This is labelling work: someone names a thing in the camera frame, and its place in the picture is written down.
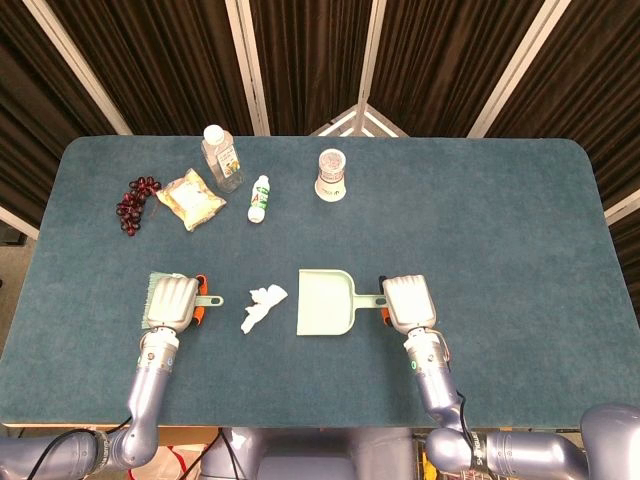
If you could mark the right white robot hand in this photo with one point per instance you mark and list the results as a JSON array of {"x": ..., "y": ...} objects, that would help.
[{"x": 410, "y": 300}]

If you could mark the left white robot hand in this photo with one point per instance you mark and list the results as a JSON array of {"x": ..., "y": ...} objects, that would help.
[{"x": 172, "y": 300}]

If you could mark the small green hand brush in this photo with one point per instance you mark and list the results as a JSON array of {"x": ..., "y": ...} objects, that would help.
[{"x": 149, "y": 300}]

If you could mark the pale green dustpan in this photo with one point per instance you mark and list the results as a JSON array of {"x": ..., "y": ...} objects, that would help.
[{"x": 322, "y": 302}]

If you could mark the white paper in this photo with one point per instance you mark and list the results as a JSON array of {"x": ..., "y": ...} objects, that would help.
[{"x": 260, "y": 305}]

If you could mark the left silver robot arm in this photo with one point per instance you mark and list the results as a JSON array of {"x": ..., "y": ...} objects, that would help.
[{"x": 147, "y": 395}]

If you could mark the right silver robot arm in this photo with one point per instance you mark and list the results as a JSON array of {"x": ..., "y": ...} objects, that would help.
[{"x": 437, "y": 390}]

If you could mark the blue table mat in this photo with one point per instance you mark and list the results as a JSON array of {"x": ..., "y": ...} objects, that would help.
[{"x": 450, "y": 225}]

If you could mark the yellow snack bag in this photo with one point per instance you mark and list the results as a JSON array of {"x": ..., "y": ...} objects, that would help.
[{"x": 192, "y": 202}]

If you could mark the dark red grape bunch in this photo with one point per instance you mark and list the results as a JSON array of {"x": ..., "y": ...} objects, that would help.
[{"x": 131, "y": 205}]

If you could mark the small white green-label bottle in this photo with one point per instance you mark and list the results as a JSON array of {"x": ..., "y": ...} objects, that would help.
[{"x": 258, "y": 200}]

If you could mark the white cup with pink lid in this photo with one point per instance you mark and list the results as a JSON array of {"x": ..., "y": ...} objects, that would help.
[{"x": 330, "y": 180}]

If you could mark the clear plastic bottle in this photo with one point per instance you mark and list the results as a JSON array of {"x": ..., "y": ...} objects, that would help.
[{"x": 222, "y": 160}]

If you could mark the red and white bag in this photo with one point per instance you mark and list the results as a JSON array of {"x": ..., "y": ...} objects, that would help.
[{"x": 182, "y": 462}]

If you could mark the grey robot torso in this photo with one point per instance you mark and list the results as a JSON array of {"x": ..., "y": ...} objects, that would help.
[{"x": 310, "y": 455}]

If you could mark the dark brown curtain panel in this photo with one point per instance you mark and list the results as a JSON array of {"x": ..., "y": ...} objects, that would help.
[
  {"x": 165, "y": 65},
  {"x": 310, "y": 60},
  {"x": 440, "y": 60},
  {"x": 30, "y": 125},
  {"x": 590, "y": 90}
]

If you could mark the white partition frame post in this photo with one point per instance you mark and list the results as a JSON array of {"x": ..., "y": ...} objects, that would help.
[
  {"x": 247, "y": 65},
  {"x": 75, "y": 62},
  {"x": 370, "y": 55},
  {"x": 17, "y": 222},
  {"x": 622, "y": 206},
  {"x": 520, "y": 65}
]

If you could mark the white triangular frame base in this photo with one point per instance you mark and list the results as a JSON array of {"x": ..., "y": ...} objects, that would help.
[{"x": 372, "y": 125}]

